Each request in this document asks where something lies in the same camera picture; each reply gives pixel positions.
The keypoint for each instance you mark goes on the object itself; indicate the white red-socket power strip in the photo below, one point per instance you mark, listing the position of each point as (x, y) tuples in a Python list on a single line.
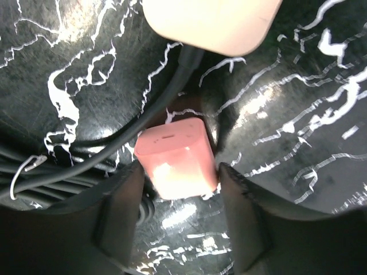
[(228, 27)]

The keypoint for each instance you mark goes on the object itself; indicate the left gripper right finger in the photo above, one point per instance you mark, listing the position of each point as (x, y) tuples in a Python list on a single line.
[(271, 235)]

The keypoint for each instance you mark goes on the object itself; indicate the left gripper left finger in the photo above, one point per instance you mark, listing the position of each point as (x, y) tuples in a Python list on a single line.
[(89, 233)]

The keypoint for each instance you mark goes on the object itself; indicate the white pink charger plug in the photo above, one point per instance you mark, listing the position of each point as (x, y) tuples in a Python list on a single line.
[(178, 159)]

